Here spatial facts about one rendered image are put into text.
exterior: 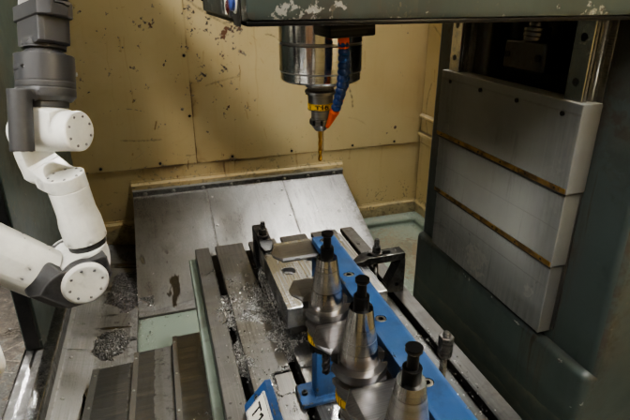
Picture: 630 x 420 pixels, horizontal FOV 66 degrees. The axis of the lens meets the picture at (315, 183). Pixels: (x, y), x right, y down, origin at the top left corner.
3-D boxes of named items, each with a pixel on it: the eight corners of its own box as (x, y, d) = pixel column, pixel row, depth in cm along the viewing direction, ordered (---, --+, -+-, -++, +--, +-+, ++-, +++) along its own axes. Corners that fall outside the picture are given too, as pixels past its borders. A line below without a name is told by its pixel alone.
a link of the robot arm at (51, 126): (97, 82, 81) (99, 150, 82) (44, 84, 84) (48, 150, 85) (42, 73, 70) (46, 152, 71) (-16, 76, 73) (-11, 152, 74)
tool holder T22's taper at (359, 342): (382, 370, 52) (386, 319, 49) (341, 373, 52) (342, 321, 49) (374, 343, 56) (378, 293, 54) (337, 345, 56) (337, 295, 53)
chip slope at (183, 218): (138, 354, 142) (125, 277, 133) (141, 248, 201) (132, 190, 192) (410, 300, 167) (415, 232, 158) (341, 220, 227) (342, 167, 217)
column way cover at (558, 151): (535, 337, 106) (582, 105, 88) (425, 240, 148) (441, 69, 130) (553, 333, 108) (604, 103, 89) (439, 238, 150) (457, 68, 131)
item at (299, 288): (294, 306, 66) (294, 300, 65) (285, 284, 70) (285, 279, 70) (343, 296, 68) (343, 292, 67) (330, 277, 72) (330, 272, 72)
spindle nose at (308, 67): (369, 85, 89) (372, 16, 85) (282, 87, 87) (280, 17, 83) (352, 72, 104) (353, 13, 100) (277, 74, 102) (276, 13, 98)
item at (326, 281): (347, 309, 62) (349, 263, 60) (313, 314, 61) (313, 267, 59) (337, 291, 66) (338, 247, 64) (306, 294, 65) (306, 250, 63)
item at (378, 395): (357, 436, 46) (357, 430, 46) (337, 396, 51) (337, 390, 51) (423, 418, 48) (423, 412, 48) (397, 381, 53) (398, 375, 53)
